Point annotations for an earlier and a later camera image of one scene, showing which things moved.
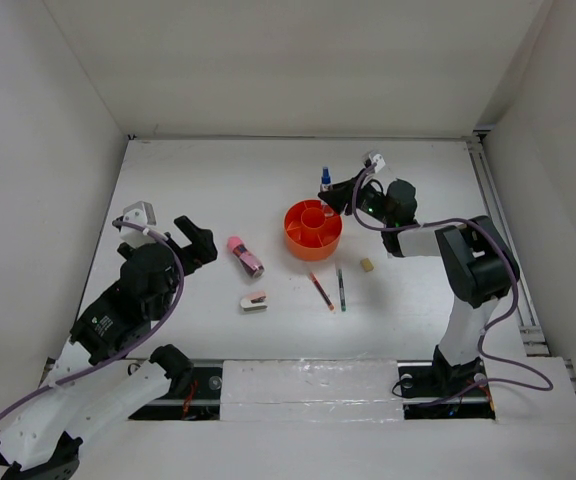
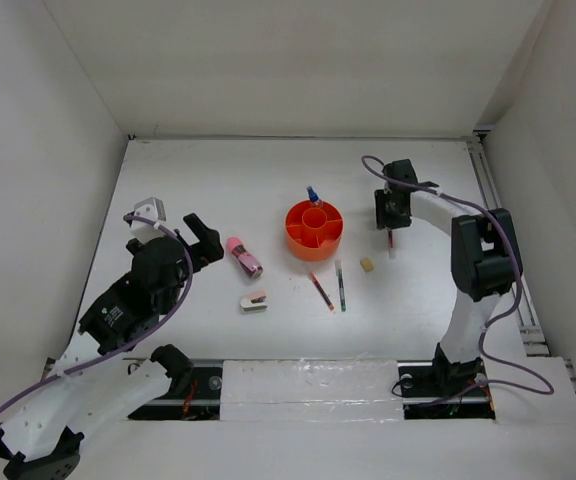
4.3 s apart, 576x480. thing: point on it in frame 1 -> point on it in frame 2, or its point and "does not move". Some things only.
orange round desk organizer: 312,229 does not move
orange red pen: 321,291 does not move
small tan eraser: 367,265 does not move
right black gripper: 340,194 -> 383,219
